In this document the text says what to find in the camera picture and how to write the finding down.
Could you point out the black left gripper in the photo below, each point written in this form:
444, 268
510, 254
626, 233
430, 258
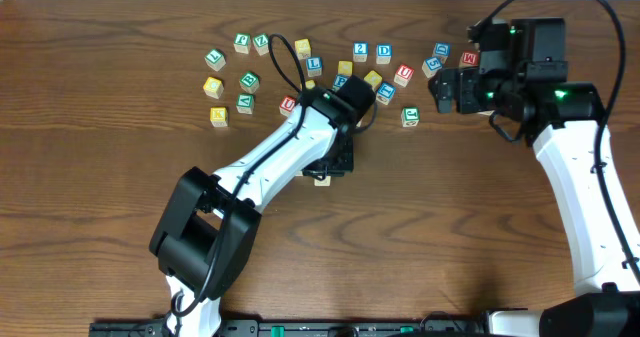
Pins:
346, 166

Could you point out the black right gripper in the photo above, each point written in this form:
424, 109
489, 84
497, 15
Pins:
467, 78

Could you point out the red I letter block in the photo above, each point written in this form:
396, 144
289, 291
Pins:
325, 182

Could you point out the blue 2 number block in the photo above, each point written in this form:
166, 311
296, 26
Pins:
360, 51

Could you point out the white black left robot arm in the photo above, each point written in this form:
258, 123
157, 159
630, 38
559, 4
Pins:
207, 230

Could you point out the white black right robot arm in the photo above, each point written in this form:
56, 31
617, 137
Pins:
520, 72

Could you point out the red M letter block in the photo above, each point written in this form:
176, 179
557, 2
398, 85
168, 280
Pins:
468, 59

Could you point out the blue 5 number block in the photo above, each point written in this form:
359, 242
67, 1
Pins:
431, 66

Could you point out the blue D block tilted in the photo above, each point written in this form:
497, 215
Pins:
441, 51

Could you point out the green J block centre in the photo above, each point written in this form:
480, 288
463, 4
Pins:
410, 116

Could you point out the green j block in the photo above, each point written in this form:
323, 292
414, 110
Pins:
410, 116
242, 43

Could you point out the red U block right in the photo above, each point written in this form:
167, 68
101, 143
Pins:
403, 75

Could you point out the red u block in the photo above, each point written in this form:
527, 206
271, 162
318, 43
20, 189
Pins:
403, 75
287, 105

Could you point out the blue T letter block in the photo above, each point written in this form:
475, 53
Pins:
385, 93

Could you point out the red U block left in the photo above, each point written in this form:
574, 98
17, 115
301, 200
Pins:
287, 105

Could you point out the blue P letter block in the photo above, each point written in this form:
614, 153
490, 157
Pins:
339, 82

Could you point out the yellow S letter block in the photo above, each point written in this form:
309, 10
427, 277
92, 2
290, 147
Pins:
310, 84

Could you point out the blue D block upright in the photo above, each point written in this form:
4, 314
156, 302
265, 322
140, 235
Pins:
383, 54

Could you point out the yellow block centre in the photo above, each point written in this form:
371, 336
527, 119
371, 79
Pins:
374, 79

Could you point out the yellow O letter block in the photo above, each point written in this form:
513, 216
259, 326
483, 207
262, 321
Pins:
345, 68

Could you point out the blue L block middle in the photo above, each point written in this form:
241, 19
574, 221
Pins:
314, 66

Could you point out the yellow block top middle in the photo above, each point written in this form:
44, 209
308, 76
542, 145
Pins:
303, 49

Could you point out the green B letter block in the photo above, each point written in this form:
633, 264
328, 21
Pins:
249, 82

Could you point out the yellow K block left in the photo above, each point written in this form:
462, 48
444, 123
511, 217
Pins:
219, 117

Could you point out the green Z letter block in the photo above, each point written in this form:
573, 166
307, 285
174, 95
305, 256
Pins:
261, 44

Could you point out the yellow C letter block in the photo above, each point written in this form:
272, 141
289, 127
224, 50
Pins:
213, 87

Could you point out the green J block far left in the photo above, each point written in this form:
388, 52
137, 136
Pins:
242, 43

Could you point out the green L letter block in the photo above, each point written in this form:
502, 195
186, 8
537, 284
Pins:
215, 60

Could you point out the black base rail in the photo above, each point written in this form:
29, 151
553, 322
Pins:
320, 328

